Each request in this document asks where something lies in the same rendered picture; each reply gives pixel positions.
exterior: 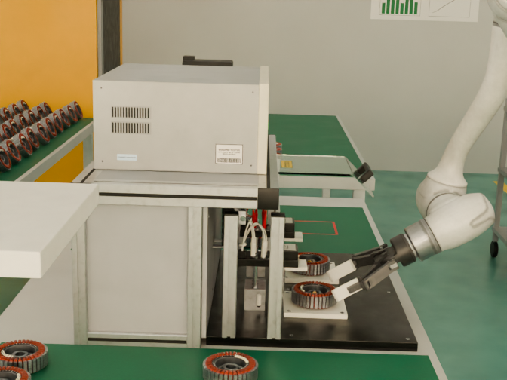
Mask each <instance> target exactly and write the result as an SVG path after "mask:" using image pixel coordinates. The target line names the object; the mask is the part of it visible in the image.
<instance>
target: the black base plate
mask: <svg viewBox="0 0 507 380"><path fill-rule="evenodd" d="M322 254H324V255H326V256H328V257H329V258H330V262H334V263H335V266H336V267H337V266H338V265H341V264H343V263H344V262H346V261H348V260H350V259H351V258H352V255H353V254H350V253H322ZM372 266H373V265H367V266H363V267H359V269H358V270H355V271H353V272H351V273H349V274H347V275H346V276H344V277H341V278H340V279H339V284H331V285H332V286H334V287H336V288H337V287H340V286H341V285H343V284H345V283H347V282H349V281H351V280H353V279H355V278H356V277H361V276H363V275H364V274H365V273H366V272H367V271H368V270H369V269H370V268H371V267H372ZM246 270H247V266H238V270H237V301H236V332H235V338H230V336H227V338H222V317H223V250H221V251H220V259H219V264H218V269H217V277H216V282H215V287H214V295H213V300H212V304H211V309H210V317H209V322H208V327H207V335H206V345H223V346H248V347H272V348H320V349H344V350H369V351H416V352H417V349H418V342H417V340H416V337H415V335H414V333H413V330H412V328H411V326H410V323H409V321H408V319H407V316H406V314H405V312H404V309H403V307H402V305H401V302H400V300H399V298H398V295H397V293H396V291H395V288H394V286H393V284H392V281H391V279H390V277H389V276H387V277H386V278H384V279H383V280H381V281H380V282H379V283H378V284H377V285H375V286H374V287H372V288H371V289H370V290H366V289H362V290H359V291H358V292H356V293H354V294H352V295H350V296H348V297H346V298H344V302H345V306H346V311H347V314H348V318H347V319H324V318H299V317H284V308H283V299H282V306H281V339H275V338H272V339H267V318H268V295H269V267H265V277H258V278H257V279H260V280H266V297H265V311H248V310H244V285H245V279H253V278H254V277H246Z"/></svg>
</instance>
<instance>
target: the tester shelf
mask: <svg viewBox="0 0 507 380"><path fill-rule="evenodd" d="M71 183H86V184H98V186H99V204H115V205H140V206H166V207H215V208H241V209H260V210H278V207H279V183H278V162H277V151H276V140H275V135H273V134H268V139H267V163H266V175H263V174H251V173H201V172H176V171H150V170H100V169H94V161H92V162H91V163H90V164H89V165H88V166H87V167H86V168H85V169H84V170H83V171H82V172H81V173H80V174H79V175H78V176H77V177H76V178H75V179H74V180H73V181H72V182H71Z"/></svg>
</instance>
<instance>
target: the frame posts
mask: <svg viewBox="0 0 507 380"><path fill-rule="evenodd" d="M239 210H241V208H235V211H228V210H225V213H224V243H223V317H222V338H227V336H230V338H235V332H236V301H237V270H238V249H241V248H242V246H239V244H240V243H243V237H240V227H241V225H239V224H238V211H239ZM267 224H270V225H271V228H270V237H268V238H267V251H269V295H268V318H267V339H272V338H275V339H281V306H282V285H283V265H284V225H285V213H279V212H274V210H268V222H267Z"/></svg>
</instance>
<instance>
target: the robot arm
mask: <svg viewBox="0 0 507 380"><path fill-rule="evenodd" d="M487 3H488V5H489V7H490V9H491V10H492V12H493V16H494V18H493V25H492V32H491V41H490V53H489V58H488V63H487V70H486V73H485V76H484V80H483V82H482V85H481V87H480V90H479V91H478V93H477V95H476V97H475V99H474V100H473V102H472V104H471V105H470V107H469V109H468V111H467V113H466V114H465V116H464V117H463V119H462V120H461V122H460V124H459V126H458V128H457V129H456V131H455V133H454V134H453V136H452V138H451V139H450V141H449V143H448V145H447V147H446V149H445V151H444V154H443V156H442V158H441V161H440V163H439V165H438V166H437V167H436V168H435V169H434V170H432V171H430V172H428V174H427V176H426V178H425V179H424V180H423V181H422V182H421V183H420V185H419V187H418V189H417V190H416V205H417V207H418V210H419V212H420V214H421V215H422V217H423V219H421V220H420V221H418V222H415V223H414V224H412V225H410V226H408V227H406V228H405V229H404V232H405V234H399V235H397V236H395V237H393V238H391V239H390V243H391V245H392V246H391V247H388V245H387V244H382V245H380V246H378V247H374V248H372V249H369V250H365V251H362V252H360V253H356V254H353V255H352V258H351V259H350V260H348V261H346V262H344V263H343V264H341V265H338V266H337V267H335V268H332V269H331V270H329V271H327V272H326V273H327V275H328V277H329V278H330V281H331V282H334V281H335V280H338V279H340V278H341V277H344V276H346V275H347V274H349V273H351V272H353V271H355V270H358V269H359V267H363V266H367V265H373V266H372V267H371V268H370V269H369V270H368V271H367V272H366V273H365V274H364V275H363V276H361V277H356V278H355V279H353V280H351V281H349V282H347V283H345V284H343V285H341V286H340V287H337V288H336V289H334V290H331V292H332V294H333V296H334V298H335V300H336V301H337V302H338V301H340V300H342V299H344V298H346V297H348V296H350V295H352V294H354V293H356V292H358V291H359V290H362V289H366V290H370V289H371V288H372V287H374V286H375V285H377V284H378V283H379V282H380V281H381V280H383V279H384V278H386V277H387V276H389V275H390V274H391V273H392V272H394V271H397V270H398V269H399V266H398V264H397V263H399V262H401V264H402V265H403V266H407V265H409V264H411V263H413V262H415V261H416V258H417V257H418V258H419V260H420V261H424V260H426V259H428V258H430V257H432V256H434V255H436V254H439V253H440V252H442V251H444V250H448V249H453V248H455V247H458V246H461V245H463V244H465V243H467V242H469V241H471V240H473V239H474V238H476V237H478V236H479V235H481V234H482V233H484V232H485V231H486V230H487V229H488V228H489V227H490V226H491V225H492V224H493V223H494V222H495V213H494V209H493V207H492V205H491V203H490V202H489V201H488V199H487V198H486V197H485V196H484V194H482V193H471V194H466V191H467V184H468V183H467V182H466V181H465V179H464V177H463V167H464V163H465V161H466V157H467V155H468V153H469V151H470V149H471V148H472V146H473V145H474V144H475V142H476V141H477V139H478V137H479V136H480V135H481V134H482V132H483V131H484V129H485V128H486V126H487V125H488V124H489V123H490V121H491V120H492V118H493V117H494V115H495V114H496V113H497V111H498V110H499V108H500V106H501V105H502V103H503V102H504V100H505V98H506V97H507V0H487Z"/></svg>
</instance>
